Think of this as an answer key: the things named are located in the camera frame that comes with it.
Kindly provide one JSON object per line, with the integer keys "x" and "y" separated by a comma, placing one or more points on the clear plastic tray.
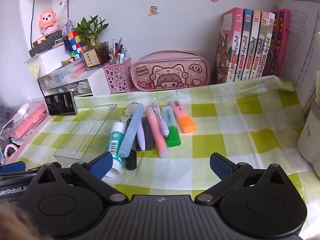
{"x": 85, "y": 135}

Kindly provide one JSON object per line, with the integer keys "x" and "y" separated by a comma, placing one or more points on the clear drawer box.
{"x": 65, "y": 73}

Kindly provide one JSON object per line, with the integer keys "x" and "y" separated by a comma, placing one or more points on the green white checkered tablecloth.
{"x": 225, "y": 130}

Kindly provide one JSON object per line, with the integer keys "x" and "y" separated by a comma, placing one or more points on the pink cartoon pencil case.
{"x": 170, "y": 72}

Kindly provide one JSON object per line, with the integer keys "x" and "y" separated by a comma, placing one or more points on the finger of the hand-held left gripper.
{"x": 13, "y": 167}

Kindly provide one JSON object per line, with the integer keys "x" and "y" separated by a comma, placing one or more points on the pink perforated pen holder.
{"x": 117, "y": 77}

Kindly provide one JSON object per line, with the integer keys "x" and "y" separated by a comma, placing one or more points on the light blue highlighter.
{"x": 131, "y": 132}

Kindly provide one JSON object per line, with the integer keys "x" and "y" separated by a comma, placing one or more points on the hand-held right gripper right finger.
{"x": 221, "y": 166}

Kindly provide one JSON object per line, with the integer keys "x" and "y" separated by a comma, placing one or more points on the orange highlighter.
{"x": 183, "y": 120}

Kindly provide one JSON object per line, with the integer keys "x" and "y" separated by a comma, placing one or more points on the small orange box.
{"x": 39, "y": 40}

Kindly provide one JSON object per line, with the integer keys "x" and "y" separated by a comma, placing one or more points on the stack of printed papers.
{"x": 305, "y": 55}

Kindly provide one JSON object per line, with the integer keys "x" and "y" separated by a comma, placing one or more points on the white cup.
{"x": 310, "y": 140}

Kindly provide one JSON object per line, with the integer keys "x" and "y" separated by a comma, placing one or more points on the blue spine comic book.
{"x": 243, "y": 45}

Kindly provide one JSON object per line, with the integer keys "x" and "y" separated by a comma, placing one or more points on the small toy figurines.
{"x": 67, "y": 61}

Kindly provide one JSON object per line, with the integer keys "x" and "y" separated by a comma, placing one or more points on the white eraser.
{"x": 130, "y": 110}

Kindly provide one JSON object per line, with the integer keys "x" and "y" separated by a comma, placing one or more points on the white green glue stick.
{"x": 113, "y": 145}

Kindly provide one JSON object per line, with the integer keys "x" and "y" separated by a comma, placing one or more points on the brown animal wall sticker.
{"x": 152, "y": 11}

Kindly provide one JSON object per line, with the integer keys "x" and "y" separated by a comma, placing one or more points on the lucky bamboo plant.
{"x": 91, "y": 30}

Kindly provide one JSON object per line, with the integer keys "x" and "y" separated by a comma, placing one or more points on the black marker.
{"x": 131, "y": 161}

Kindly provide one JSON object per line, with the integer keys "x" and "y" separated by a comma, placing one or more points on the green highlighter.
{"x": 172, "y": 135}

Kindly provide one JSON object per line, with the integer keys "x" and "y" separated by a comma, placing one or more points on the pink abacus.
{"x": 281, "y": 42}

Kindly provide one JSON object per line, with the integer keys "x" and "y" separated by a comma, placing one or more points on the yellow notepaper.
{"x": 34, "y": 67}

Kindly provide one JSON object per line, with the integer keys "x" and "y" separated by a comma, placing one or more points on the colourful puzzle cube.
{"x": 75, "y": 45}

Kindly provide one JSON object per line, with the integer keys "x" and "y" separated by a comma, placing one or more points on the purple dome-topped pen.
{"x": 162, "y": 125}

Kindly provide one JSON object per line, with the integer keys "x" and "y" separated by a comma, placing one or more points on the pink highlighter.
{"x": 157, "y": 132}

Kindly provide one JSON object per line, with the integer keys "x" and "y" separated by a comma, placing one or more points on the pink lion toy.
{"x": 48, "y": 22}

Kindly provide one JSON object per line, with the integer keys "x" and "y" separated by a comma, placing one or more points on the white purple pen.
{"x": 141, "y": 137}

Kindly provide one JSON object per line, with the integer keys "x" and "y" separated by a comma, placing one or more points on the pink notebook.
{"x": 30, "y": 122}

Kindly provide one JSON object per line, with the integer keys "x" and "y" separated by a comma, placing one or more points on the white charger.
{"x": 23, "y": 108}

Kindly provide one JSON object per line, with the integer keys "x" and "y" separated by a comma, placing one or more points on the dark cloth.
{"x": 5, "y": 113}

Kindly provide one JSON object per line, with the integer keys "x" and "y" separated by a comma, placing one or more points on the printed drawer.
{"x": 72, "y": 87}

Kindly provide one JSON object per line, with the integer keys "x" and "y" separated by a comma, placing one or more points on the yellow spine comic book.
{"x": 253, "y": 45}

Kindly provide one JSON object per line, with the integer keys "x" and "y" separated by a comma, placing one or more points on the black case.
{"x": 149, "y": 137}

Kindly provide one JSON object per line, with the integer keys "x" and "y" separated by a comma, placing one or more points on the black smartphone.
{"x": 60, "y": 103}

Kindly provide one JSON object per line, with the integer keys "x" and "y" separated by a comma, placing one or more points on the black box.
{"x": 42, "y": 47}

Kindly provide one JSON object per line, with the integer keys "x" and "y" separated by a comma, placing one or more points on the bunch of pens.
{"x": 117, "y": 52}

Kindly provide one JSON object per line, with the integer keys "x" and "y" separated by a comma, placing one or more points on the white drawer unit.
{"x": 100, "y": 82}

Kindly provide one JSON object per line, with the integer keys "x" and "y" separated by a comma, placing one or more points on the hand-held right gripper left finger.
{"x": 100, "y": 165}

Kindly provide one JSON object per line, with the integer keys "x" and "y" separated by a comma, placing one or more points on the purple tassel charm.
{"x": 68, "y": 26}

